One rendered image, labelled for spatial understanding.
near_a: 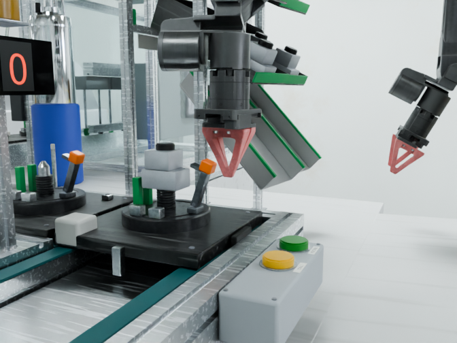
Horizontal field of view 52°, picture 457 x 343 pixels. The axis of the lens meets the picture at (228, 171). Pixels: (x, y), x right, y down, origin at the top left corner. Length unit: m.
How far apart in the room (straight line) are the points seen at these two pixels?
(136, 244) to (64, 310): 0.12
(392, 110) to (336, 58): 0.64
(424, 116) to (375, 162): 3.09
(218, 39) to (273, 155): 0.42
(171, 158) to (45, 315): 0.28
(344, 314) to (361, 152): 3.53
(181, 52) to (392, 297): 0.49
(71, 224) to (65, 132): 0.94
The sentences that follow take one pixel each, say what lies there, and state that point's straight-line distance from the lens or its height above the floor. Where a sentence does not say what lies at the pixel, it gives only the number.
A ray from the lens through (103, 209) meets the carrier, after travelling 0.86.
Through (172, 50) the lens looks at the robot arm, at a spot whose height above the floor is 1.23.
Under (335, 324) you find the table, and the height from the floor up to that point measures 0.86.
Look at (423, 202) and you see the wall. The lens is 4.31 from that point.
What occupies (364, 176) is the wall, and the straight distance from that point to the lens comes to 4.24.
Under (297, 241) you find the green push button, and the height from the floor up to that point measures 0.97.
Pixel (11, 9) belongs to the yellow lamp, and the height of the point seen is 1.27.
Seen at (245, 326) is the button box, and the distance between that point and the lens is 0.53.
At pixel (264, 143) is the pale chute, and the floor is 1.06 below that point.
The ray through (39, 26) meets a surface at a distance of 1.66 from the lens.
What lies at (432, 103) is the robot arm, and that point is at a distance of 1.15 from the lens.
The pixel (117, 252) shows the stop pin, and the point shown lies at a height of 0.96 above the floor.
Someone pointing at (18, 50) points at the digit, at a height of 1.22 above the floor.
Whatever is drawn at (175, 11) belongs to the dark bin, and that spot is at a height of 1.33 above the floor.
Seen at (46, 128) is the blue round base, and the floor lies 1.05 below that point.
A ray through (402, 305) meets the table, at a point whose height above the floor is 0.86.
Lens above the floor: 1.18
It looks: 10 degrees down
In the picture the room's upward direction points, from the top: straight up
